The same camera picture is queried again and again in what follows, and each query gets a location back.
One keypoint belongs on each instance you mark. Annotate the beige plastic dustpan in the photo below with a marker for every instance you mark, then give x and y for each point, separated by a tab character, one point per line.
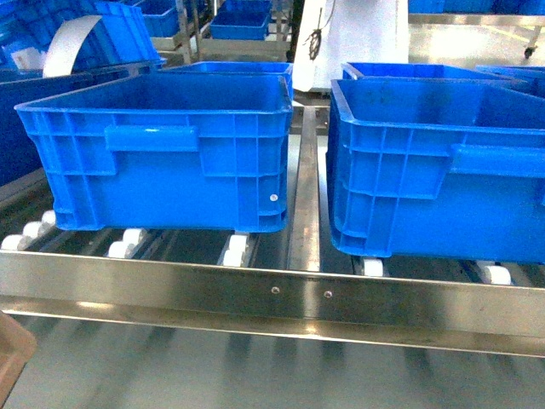
18	345

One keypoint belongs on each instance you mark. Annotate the steel shelf rack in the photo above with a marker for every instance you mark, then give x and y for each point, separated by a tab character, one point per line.
290	323

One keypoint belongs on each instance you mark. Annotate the blue bin left front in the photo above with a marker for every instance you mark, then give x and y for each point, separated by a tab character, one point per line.
167	151

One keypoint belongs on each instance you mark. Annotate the blue bin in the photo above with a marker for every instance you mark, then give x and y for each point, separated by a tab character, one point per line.
437	169
167	151

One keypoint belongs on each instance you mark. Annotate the blue bin right front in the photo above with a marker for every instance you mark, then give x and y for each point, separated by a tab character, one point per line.
437	169

